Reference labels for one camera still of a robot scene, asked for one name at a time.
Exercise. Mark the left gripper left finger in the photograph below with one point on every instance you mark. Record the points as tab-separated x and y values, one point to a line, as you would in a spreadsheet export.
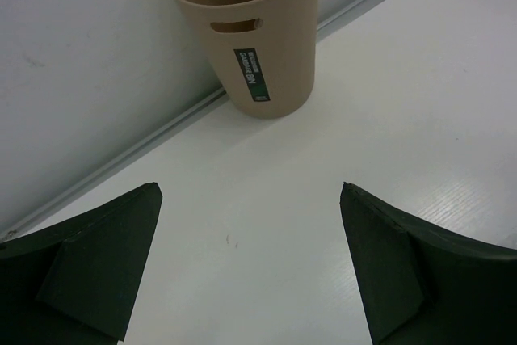
76	282

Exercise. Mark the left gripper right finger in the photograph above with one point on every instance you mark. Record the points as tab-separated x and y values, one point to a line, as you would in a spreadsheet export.
423	284

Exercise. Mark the brown plastic garbage bin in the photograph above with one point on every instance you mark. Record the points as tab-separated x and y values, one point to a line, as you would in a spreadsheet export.
262	51

